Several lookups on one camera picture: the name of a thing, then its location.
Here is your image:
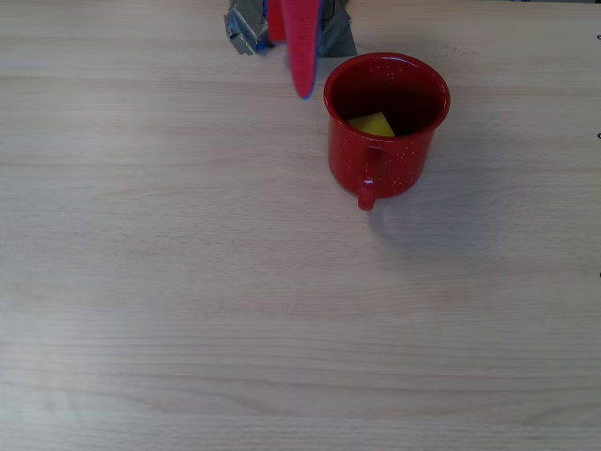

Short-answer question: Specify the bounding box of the yellow-green toy block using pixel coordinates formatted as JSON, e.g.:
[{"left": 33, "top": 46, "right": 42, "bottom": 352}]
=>
[{"left": 347, "top": 111, "right": 397, "bottom": 139}]

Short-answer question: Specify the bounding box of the red speckled enamel mug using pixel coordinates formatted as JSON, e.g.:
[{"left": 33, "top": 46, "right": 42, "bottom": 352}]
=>
[{"left": 322, "top": 51, "right": 452, "bottom": 211}]

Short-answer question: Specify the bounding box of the grey duct tape piece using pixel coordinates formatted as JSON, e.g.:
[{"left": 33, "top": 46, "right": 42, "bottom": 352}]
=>
[
  {"left": 315, "top": 0, "right": 359, "bottom": 59},
  {"left": 223, "top": 0, "right": 270, "bottom": 58}
]

